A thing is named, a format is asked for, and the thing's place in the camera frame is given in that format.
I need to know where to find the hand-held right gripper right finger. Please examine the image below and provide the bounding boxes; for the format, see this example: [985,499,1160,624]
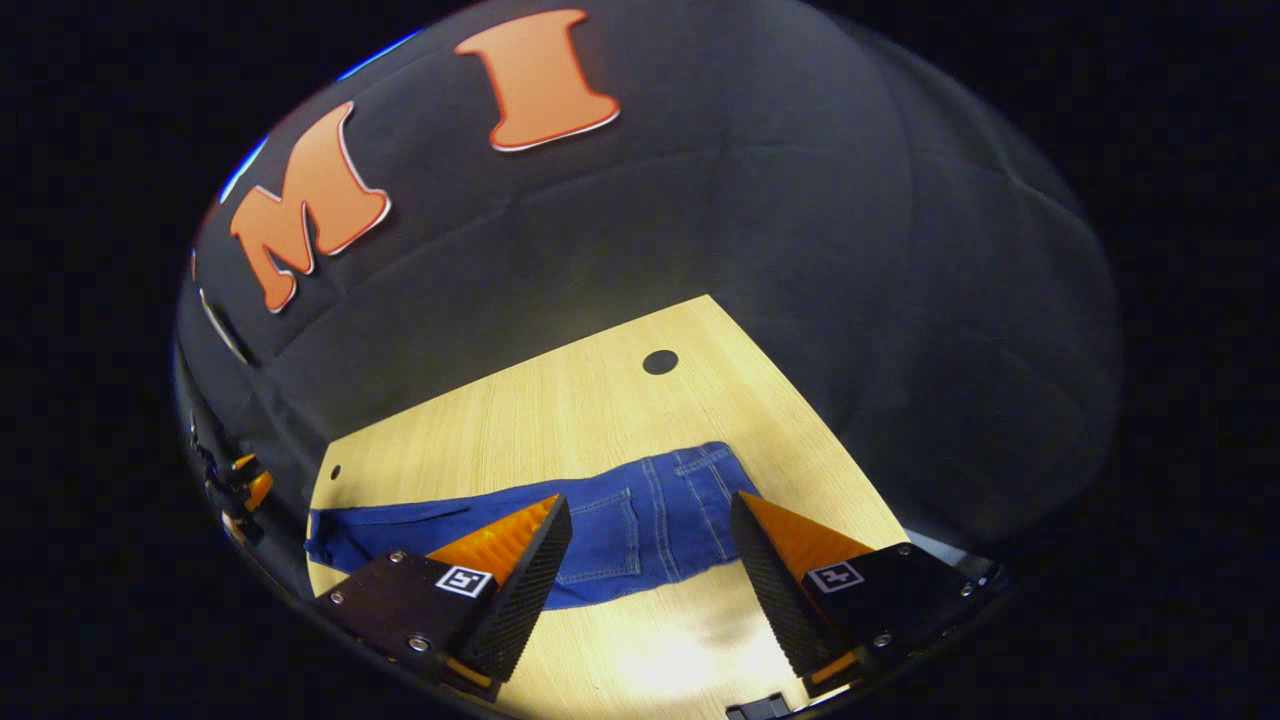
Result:
[729,490,1008,700]

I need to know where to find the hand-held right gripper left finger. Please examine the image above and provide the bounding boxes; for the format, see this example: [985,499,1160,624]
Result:
[314,493,574,702]

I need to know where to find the blue denim jeans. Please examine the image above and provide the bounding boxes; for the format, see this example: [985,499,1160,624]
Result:
[304,441,764,612]

